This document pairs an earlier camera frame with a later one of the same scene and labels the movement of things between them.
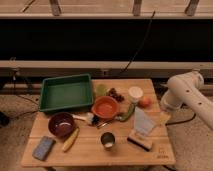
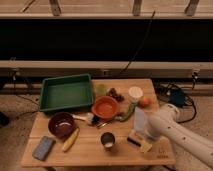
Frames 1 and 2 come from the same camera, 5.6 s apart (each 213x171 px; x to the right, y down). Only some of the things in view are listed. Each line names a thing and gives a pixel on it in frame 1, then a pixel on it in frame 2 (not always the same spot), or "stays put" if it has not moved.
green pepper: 125,116 stays put
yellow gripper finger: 164,117 to 145,147
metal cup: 108,140 stays put
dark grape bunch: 113,92 stays put
